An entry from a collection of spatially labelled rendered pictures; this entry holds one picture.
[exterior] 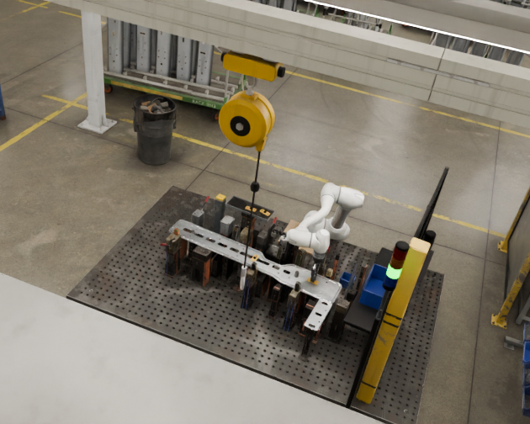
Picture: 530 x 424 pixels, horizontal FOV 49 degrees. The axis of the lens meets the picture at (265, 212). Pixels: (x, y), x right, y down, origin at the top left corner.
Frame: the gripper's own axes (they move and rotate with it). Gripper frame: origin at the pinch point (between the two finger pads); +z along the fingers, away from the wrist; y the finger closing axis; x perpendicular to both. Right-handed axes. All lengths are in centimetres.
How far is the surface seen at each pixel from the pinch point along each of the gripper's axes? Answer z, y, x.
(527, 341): 54, -86, 162
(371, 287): 1.9, -15.6, 39.1
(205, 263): 10, 20, -76
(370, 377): 11, 53, 62
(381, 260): 2, -49, 37
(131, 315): 36, 71, -105
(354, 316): 2.3, 18.1, 37.9
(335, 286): 5.3, -5.5, 15.7
